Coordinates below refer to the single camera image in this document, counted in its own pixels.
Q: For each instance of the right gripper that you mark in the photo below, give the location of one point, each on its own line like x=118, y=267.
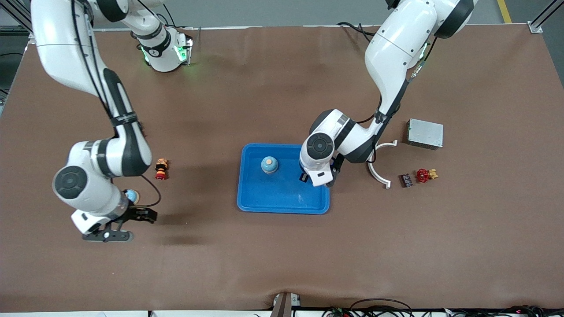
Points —
x=135, y=214

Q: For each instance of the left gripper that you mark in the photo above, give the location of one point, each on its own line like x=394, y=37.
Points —
x=304, y=177

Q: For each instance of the blue bell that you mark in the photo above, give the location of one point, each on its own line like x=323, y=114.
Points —
x=269, y=164
x=132, y=196

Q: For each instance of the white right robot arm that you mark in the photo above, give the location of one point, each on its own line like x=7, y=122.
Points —
x=61, y=44

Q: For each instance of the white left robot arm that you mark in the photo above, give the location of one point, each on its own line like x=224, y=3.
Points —
x=396, y=48

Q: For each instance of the blue plastic tray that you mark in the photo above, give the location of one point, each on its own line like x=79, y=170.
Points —
x=286, y=196

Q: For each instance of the red button orange body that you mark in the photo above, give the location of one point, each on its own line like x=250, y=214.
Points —
x=161, y=171

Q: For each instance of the brown table cover mat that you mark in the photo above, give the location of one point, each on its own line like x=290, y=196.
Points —
x=282, y=255

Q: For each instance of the red handwheel brass valve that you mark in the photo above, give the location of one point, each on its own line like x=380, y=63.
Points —
x=423, y=176

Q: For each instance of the grey metal power supply box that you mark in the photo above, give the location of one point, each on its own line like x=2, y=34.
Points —
x=425, y=134

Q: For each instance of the grey metal table clamp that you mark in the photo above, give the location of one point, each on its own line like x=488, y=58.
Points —
x=284, y=306

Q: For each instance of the white curved plastic bracket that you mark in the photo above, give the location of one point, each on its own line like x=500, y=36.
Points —
x=379, y=178

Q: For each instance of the aluminium frame profile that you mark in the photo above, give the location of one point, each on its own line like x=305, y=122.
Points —
x=534, y=27

